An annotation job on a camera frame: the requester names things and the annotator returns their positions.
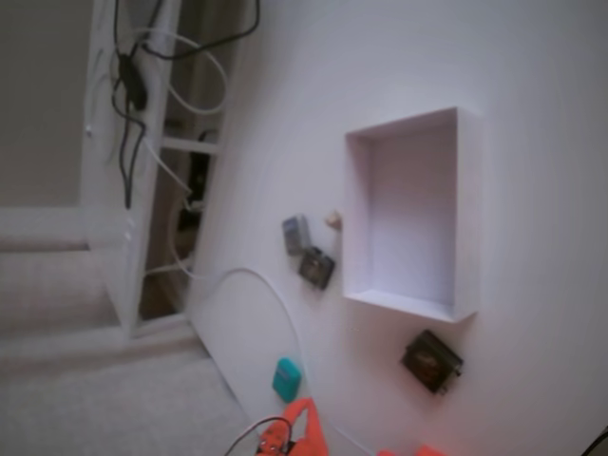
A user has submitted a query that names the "white looped cable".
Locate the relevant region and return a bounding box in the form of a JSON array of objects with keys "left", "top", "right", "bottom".
[{"left": 132, "top": 28, "right": 229, "bottom": 116}]

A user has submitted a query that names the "black box clear lid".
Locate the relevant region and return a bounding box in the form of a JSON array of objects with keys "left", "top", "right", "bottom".
[
  {"left": 297, "top": 246, "right": 336, "bottom": 291},
  {"left": 399, "top": 330, "right": 465, "bottom": 395}
]

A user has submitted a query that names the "thin servo wire loop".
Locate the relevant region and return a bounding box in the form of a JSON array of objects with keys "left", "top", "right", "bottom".
[{"left": 225, "top": 416, "right": 286, "bottom": 456}]

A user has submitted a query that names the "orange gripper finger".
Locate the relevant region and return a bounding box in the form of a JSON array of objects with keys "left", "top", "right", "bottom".
[{"left": 283, "top": 397, "right": 329, "bottom": 456}]

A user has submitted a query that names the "grey metal case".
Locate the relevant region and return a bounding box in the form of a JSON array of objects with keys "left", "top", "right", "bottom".
[{"left": 281, "top": 214, "right": 311, "bottom": 257}]

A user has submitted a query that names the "white cardboard bin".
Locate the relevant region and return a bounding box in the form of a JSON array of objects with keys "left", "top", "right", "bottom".
[{"left": 344, "top": 106, "right": 486, "bottom": 325}]

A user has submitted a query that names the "black power cable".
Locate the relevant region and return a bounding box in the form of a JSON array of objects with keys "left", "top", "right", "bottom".
[{"left": 111, "top": 0, "right": 262, "bottom": 210}]

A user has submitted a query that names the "white shelf frame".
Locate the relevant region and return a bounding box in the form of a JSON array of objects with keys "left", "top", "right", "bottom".
[{"left": 80, "top": 0, "right": 224, "bottom": 341}]

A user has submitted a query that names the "green cube case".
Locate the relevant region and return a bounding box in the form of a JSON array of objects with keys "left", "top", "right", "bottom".
[{"left": 270, "top": 356, "right": 304, "bottom": 404}]

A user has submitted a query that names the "black inline cable adapter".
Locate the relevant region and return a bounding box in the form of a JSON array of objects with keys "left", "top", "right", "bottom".
[{"left": 116, "top": 52, "right": 149, "bottom": 111}]

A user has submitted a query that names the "long white cable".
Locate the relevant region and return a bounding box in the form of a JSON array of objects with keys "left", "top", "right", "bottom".
[{"left": 187, "top": 267, "right": 379, "bottom": 456}]

